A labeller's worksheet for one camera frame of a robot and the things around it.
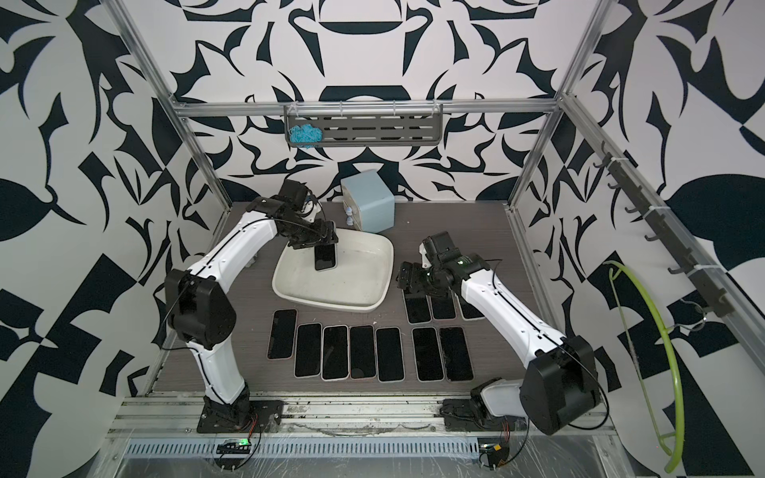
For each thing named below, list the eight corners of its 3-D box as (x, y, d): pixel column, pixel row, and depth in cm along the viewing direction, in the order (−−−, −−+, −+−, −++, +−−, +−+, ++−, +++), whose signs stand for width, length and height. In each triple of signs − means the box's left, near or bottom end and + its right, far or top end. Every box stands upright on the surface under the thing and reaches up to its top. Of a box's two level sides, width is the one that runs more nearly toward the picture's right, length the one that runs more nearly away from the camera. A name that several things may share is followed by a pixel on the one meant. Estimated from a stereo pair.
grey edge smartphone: (295, 378, 82) (293, 376, 80) (298, 327, 91) (296, 324, 89) (322, 375, 83) (320, 373, 81) (322, 324, 92) (321, 321, 90)
